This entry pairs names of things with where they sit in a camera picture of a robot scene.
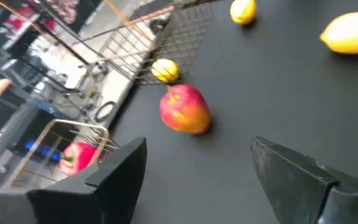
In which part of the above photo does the coiled black cable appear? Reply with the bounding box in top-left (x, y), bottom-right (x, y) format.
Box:
top-left (93, 100), bottom-right (117, 124)

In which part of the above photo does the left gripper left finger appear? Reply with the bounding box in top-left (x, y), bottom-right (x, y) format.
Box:
top-left (26, 136), bottom-right (148, 224)

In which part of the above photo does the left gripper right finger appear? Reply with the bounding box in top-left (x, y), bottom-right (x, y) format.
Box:
top-left (249, 136), bottom-right (358, 224)

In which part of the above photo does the yellow lemon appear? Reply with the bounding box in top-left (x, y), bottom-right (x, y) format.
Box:
top-left (319, 11), bottom-right (358, 55)
top-left (229, 0), bottom-right (258, 26)
top-left (150, 58), bottom-right (181, 83)

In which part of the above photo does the metal wire basket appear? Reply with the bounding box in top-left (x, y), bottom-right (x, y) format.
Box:
top-left (79, 0), bottom-right (214, 87)
top-left (4, 118), bottom-right (120, 190)

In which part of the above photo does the red yellow apple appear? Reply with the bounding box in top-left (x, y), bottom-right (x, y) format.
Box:
top-left (158, 83), bottom-right (212, 136)

